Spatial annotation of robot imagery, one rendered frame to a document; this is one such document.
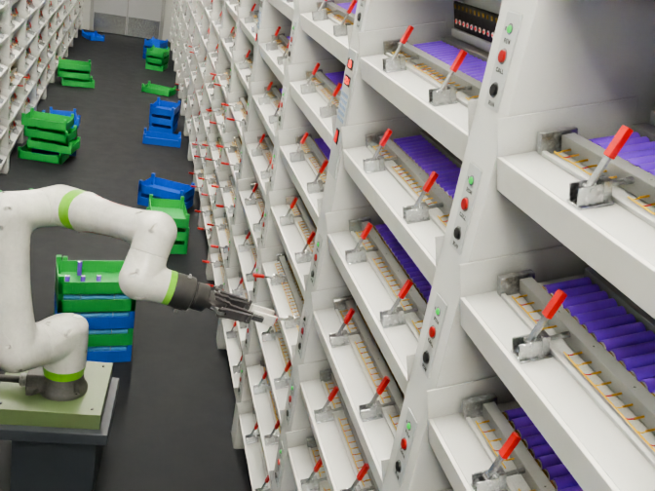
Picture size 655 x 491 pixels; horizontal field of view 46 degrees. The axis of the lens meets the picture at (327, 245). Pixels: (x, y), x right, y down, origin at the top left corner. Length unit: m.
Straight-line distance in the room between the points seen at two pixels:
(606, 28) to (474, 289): 0.37
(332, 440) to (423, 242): 0.66
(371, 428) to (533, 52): 0.77
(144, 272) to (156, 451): 1.03
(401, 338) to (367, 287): 0.20
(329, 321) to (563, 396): 0.97
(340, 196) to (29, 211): 0.94
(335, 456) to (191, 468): 1.18
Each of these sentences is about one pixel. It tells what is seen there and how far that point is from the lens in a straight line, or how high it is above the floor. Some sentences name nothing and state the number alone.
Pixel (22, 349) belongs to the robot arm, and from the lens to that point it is 2.35.
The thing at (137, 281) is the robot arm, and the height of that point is 0.89.
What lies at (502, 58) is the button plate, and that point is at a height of 1.67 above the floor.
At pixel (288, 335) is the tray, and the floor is 0.75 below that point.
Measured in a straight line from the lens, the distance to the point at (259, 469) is 2.58.
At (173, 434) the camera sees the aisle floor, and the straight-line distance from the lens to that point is 2.95.
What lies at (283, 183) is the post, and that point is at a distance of 2.43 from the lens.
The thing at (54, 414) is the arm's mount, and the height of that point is 0.33.
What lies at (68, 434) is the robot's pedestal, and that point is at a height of 0.28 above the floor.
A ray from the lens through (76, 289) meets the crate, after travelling 3.15.
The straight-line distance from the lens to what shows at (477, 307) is 1.04.
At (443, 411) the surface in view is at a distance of 1.15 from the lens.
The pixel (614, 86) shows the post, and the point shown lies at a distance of 1.05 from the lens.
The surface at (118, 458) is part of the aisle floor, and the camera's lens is 2.83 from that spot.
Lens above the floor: 1.77
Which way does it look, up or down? 22 degrees down
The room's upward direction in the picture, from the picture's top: 11 degrees clockwise
